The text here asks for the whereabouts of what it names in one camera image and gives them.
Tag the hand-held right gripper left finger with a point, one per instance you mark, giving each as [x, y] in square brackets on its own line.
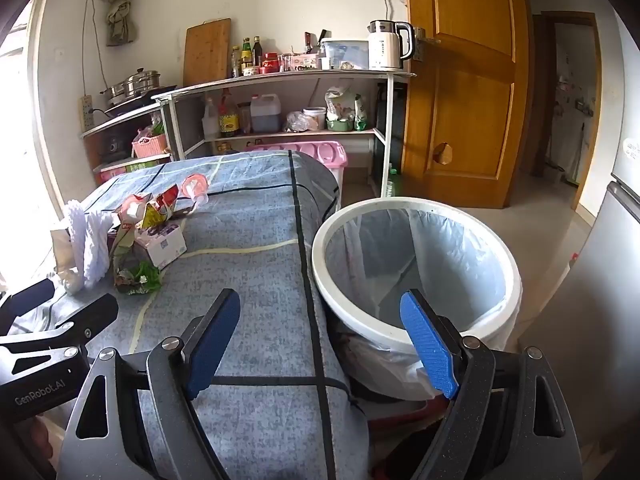
[215, 345]

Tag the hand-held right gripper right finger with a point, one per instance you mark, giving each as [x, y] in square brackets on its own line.
[430, 350]

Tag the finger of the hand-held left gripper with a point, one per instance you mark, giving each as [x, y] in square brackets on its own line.
[85, 317]
[27, 297]

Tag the green wrapper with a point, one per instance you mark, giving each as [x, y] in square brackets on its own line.
[137, 280]

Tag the white trash can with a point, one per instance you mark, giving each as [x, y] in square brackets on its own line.
[365, 332]

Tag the clear plastic bin liner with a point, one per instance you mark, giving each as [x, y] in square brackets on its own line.
[450, 255]

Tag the purple milk carton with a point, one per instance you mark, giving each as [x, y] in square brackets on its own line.
[165, 247]

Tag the strawberry milk carton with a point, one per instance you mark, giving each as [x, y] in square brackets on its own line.
[160, 205]

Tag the clear plastic cup round lid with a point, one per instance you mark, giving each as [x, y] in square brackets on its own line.
[192, 185]

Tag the beige paper bag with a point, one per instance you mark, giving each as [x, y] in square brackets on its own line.
[61, 255]

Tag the blue checked bedsheet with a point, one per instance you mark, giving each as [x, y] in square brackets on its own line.
[260, 280]

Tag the green red printed carton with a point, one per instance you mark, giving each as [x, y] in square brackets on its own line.
[127, 167]

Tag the black rice cooker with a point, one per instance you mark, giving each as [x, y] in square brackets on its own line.
[112, 147]

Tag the green plastic bottle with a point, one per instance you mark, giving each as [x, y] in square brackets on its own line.
[393, 180]

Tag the pink woven basket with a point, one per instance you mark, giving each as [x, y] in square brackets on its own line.
[149, 146]

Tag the white power strip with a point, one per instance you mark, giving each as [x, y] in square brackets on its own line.
[87, 112]

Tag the yellow cooking oil bottle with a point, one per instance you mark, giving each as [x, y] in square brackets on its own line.
[226, 149]

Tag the plastic bag of vegetables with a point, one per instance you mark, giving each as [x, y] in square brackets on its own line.
[150, 129]

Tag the low white corner shelf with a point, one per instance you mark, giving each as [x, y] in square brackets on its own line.
[122, 116]

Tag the pink lidded storage box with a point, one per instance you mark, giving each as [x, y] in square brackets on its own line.
[320, 152]

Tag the long white shelf rack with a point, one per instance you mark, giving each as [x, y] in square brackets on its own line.
[386, 135]

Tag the silver refrigerator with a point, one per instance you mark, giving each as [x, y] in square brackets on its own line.
[620, 240]

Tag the black induction cooker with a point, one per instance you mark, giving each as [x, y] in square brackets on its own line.
[137, 104]

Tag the small stainless steel pot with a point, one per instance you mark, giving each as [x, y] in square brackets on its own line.
[114, 92]

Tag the clear plastic bottle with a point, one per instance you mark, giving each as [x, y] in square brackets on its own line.
[210, 121]

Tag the brown sauce jar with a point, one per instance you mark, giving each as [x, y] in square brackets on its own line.
[243, 119]

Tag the yellow label sauce bottle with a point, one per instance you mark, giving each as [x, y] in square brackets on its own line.
[229, 117]

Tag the black oven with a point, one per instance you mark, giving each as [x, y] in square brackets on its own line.
[395, 120]

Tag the crumpled clear plastic bag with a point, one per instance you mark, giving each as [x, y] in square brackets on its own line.
[297, 122]

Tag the white jug dark liquid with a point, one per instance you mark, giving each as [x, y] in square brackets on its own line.
[265, 112]

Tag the green bowl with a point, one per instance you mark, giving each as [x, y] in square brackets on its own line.
[340, 125]

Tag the stainless steel steamer pot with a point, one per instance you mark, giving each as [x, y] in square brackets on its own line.
[141, 80]

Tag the white lidded tub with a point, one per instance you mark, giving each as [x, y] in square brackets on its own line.
[314, 117]

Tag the white printed food bag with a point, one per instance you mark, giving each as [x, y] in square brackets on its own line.
[340, 102]

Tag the wooden door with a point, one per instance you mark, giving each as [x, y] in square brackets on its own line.
[465, 85]

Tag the small clear seasoning bottle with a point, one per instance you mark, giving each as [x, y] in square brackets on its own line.
[235, 62]

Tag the red jar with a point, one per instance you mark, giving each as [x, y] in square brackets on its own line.
[271, 62]

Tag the yellow label glass bottle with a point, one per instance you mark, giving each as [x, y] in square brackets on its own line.
[246, 57]

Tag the clear drinking glass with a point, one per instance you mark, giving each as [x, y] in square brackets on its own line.
[285, 63]

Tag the wooden cutting board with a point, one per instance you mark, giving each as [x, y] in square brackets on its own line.
[207, 50]

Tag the dark sauce bottle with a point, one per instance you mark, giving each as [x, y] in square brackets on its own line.
[257, 52]

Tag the pink rectangular container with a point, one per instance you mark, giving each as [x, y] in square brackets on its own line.
[307, 63]

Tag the hanging grey cloth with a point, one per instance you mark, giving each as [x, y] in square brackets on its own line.
[117, 15]

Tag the white electric kettle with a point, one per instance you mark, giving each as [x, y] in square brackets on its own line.
[385, 47]

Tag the clear plastic storage box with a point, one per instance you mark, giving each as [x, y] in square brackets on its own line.
[345, 52]

